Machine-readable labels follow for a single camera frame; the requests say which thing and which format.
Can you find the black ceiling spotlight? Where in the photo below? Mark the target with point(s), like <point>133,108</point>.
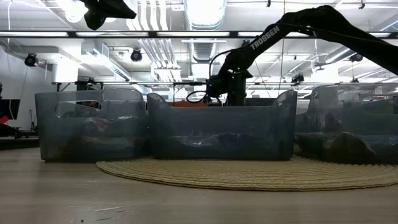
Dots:
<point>356,58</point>
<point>136,55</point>
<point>31,59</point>
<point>245,43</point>
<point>298,79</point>

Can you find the dark background table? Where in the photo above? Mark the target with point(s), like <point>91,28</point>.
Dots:
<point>18,143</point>

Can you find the silver ventilation duct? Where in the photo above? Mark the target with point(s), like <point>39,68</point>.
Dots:
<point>205,18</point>

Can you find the round woven straw placemat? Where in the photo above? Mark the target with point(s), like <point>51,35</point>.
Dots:
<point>248,174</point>

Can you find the green granola bar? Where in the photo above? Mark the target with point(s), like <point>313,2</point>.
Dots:
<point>332,123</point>
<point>351,149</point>

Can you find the dark wall monitor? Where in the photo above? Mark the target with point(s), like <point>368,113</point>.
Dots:
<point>9,109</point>

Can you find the blue granola bar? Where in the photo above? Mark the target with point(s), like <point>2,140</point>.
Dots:
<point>311,143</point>

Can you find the orange background partition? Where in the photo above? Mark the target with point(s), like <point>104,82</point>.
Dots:
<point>182,103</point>

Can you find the silver horizontal rail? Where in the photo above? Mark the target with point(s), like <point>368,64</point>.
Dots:
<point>149,83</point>

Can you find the black overhead light bar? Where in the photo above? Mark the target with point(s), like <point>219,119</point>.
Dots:
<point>152,34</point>

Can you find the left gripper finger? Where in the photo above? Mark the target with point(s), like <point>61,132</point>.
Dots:
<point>95,19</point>
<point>121,13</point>

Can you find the translucent grey plastic bin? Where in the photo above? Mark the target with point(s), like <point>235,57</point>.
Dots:
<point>224,121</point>
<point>367,124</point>
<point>49,140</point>

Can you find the black background monitor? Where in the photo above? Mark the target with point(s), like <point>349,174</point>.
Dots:
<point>261,101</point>

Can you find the red background object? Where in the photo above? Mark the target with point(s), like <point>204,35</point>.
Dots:
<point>3,119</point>

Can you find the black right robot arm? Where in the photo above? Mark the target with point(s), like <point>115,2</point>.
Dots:
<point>326,21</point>

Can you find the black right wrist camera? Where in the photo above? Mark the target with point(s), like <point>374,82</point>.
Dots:
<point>216,85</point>

